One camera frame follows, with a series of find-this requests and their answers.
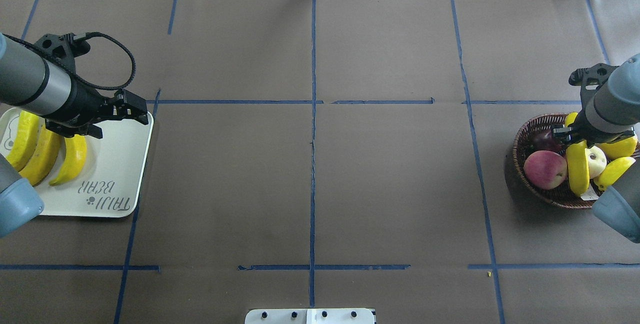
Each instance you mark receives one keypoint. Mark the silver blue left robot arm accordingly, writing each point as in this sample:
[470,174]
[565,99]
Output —
[56,106]

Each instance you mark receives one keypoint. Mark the yellow banana bunch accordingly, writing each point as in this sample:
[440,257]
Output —
[578,173]
[76,151]
[44,157]

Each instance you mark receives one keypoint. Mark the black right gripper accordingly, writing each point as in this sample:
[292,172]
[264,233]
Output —
[583,132]

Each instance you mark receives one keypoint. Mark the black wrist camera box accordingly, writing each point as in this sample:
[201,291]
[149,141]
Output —
[62,50]

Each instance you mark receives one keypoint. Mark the dark purple plum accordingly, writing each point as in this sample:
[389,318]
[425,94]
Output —
[544,141]

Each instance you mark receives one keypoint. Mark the red pink apple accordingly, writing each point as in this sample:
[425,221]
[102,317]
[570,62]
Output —
[546,170]

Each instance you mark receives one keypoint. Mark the pale green apple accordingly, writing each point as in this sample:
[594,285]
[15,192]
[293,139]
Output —
[596,161]

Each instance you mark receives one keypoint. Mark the white bear tray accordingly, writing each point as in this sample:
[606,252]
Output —
[110,182]

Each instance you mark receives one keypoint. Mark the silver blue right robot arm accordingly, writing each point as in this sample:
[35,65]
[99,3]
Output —
[610,97]

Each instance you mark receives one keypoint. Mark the woven wicker basket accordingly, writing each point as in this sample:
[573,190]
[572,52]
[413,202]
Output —
[561,196]

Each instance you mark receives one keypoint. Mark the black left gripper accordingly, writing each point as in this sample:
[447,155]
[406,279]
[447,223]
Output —
[86,104]

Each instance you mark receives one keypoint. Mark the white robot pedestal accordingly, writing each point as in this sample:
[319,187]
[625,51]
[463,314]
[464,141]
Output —
[357,315]

